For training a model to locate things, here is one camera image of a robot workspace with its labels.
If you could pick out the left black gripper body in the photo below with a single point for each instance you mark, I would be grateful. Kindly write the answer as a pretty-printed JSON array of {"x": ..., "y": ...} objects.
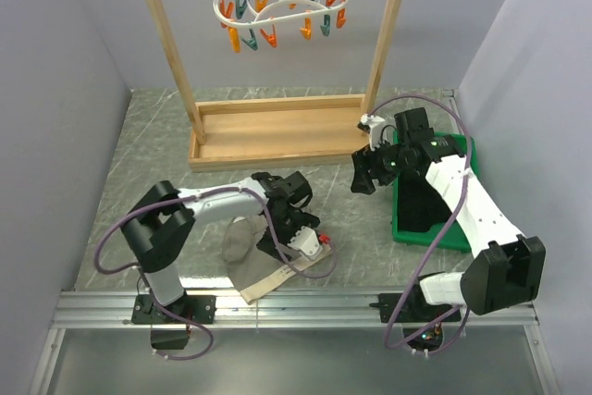
[{"x": 288, "y": 223}]

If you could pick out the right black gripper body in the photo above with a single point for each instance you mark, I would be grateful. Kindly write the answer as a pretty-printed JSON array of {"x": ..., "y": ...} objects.
[{"x": 388, "y": 162}]

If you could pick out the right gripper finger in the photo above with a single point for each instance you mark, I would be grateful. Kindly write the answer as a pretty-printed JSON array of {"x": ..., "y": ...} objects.
[
  {"x": 362, "y": 184},
  {"x": 360, "y": 166}
]

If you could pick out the taupe underwear beige waistband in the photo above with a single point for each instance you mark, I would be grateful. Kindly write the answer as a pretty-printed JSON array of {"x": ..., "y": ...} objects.
[{"x": 255, "y": 266}]

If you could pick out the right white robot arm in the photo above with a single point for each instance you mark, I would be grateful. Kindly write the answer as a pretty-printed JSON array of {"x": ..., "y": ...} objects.
[{"x": 507, "y": 266}]

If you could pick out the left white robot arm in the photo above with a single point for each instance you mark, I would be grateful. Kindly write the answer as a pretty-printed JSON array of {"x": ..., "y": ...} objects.
[{"x": 163, "y": 218}]

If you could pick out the teal clip front right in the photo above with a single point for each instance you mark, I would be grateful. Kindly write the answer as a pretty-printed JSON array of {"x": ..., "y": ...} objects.
[{"x": 325, "y": 27}]

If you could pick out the yellow clip front right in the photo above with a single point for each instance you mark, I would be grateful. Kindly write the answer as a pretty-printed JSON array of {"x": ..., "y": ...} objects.
[{"x": 306, "y": 29}]

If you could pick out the yellow clip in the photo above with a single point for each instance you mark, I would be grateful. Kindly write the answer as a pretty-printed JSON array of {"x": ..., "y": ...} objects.
[
  {"x": 235, "y": 40},
  {"x": 260, "y": 5},
  {"x": 306, "y": 29}
]

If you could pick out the teal clip front left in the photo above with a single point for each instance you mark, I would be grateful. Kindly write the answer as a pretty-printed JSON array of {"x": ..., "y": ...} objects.
[{"x": 251, "y": 41}]

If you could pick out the yellow clip front left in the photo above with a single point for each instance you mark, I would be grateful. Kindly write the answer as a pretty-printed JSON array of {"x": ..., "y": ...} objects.
[{"x": 235, "y": 40}]

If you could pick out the yellow clip inner left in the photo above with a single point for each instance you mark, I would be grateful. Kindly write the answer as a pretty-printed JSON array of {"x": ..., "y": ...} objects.
[{"x": 260, "y": 5}]

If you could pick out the teal clip back left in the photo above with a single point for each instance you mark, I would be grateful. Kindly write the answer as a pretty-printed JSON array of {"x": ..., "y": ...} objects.
[{"x": 240, "y": 8}]

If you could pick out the black garment in bin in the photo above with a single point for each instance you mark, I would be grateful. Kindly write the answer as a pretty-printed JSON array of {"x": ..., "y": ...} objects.
[{"x": 420, "y": 207}]

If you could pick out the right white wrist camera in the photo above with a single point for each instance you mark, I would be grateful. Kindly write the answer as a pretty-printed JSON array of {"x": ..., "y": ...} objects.
[{"x": 375, "y": 127}]

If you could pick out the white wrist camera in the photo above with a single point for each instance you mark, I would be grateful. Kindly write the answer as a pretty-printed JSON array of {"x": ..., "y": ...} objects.
[
  {"x": 375, "y": 127},
  {"x": 306, "y": 243}
]

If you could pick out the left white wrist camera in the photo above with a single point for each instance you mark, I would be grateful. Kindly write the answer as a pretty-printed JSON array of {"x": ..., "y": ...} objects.
[{"x": 306, "y": 243}]

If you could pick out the wooden hanging rack frame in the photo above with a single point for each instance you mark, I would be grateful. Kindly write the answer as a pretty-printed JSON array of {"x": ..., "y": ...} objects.
[{"x": 274, "y": 131}]

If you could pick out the aluminium mounting rail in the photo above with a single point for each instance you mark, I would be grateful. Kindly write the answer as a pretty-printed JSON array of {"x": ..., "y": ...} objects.
[{"x": 318, "y": 341}]

